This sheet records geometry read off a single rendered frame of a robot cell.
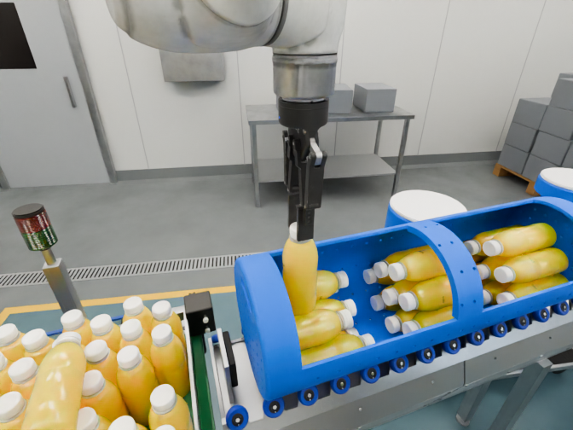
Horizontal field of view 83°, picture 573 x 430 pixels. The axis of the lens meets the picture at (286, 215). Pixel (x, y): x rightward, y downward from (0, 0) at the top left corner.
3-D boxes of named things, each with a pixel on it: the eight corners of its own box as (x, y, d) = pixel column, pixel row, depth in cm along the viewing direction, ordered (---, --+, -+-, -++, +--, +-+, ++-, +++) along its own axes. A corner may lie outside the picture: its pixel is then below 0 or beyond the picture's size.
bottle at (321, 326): (259, 324, 61) (344, 302, 66) (254, 325, 67) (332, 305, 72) (267, 363, 59) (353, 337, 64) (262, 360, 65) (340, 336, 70)
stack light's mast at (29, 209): (62, 267, 83) (38, 212, 75) (33, 273, 81) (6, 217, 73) (68, 253, 88) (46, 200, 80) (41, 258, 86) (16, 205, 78)
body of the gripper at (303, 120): (339, 100, 45) (334, 163, 50) (315, 90, 52) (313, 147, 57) (289, 104, 43) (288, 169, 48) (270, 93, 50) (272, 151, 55)
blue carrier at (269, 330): (574, 317, 89) (641, 236, 73) (267, 429, 65) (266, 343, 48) (490, 252, 111) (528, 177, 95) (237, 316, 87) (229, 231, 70)
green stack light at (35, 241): (54, 248, 80) (47, 231, 77) (24, 253, 78) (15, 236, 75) (60, 235, 85) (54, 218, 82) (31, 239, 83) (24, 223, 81)
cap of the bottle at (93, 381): (91, 399, 56) (89, 392, 55) (74, 392, 57) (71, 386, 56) (109, 379, 59) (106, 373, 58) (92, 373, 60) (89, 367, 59)
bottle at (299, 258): (309, 289, 72) (310, 221, 63) (321, 312, 66) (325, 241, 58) (279, 296, 70) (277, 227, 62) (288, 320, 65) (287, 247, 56)
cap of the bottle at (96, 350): (86, 349, 65) (83, 343, 64) (108, 342, 66) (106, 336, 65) (85, 365, 62) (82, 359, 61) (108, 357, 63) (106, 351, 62)
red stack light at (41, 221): (47, 230, 77) (41, 217, 75) (14, 235, 75) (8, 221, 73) (54, 217, 82) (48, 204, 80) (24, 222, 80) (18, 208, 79)
